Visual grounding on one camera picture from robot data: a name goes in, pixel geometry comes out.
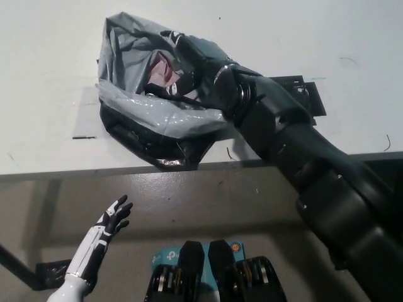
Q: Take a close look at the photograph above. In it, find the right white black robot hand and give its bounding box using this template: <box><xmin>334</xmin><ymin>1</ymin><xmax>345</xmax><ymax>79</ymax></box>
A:
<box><xmin>159</xmin><ymin>30</ymin><xmax>232</xmax><ymax>108</ymax></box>

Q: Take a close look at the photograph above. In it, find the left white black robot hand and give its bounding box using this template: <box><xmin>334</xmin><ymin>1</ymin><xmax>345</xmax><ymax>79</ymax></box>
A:
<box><xmin>64</xmin><ymin>194</ymin><xmax>134</xmax><ymax>283</ymax></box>

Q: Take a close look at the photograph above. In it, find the pink item inside bag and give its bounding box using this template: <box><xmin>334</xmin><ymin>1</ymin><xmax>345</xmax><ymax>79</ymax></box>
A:
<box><xmin>144</xmin><ymin>56</ymin><xmax>202</xmax><ymax>98</ymax></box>

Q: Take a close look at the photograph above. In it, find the grey plastic bag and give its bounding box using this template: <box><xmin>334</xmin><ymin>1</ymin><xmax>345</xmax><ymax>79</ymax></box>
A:
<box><xmin>95</xmin><ymin>17</ymin><xmax>240</xmax><ymax>172</ymax></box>

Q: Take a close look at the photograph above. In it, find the black table leg bar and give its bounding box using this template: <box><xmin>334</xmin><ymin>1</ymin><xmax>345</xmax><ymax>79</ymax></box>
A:
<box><xmin>0</xmin><ymin>243</ymin><xmax>37</xmax><ymax>289</ymax></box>

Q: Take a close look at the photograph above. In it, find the robot torso black teal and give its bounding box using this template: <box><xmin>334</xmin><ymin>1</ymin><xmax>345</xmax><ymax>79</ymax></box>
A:
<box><xmin>143</xmin><ymin>239</ymin><xmax>287</xmax><ymax>302</ymax></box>

